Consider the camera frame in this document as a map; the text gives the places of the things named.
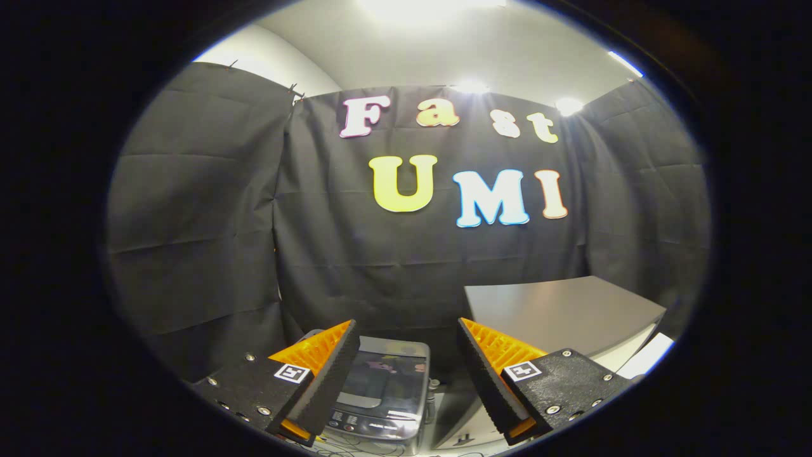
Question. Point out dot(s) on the grey washing machine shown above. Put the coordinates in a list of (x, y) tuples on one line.
[(387, 422)]

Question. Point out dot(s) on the dark glass washing machine lid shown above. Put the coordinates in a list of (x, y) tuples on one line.
[(390, 374)]

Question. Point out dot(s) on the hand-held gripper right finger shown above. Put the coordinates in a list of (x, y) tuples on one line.
[(488, 381)]

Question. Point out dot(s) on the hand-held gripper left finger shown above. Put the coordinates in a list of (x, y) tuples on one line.
[(330, 381)]

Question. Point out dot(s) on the black backdrop cloth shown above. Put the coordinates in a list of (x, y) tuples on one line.
[(209, 222)]

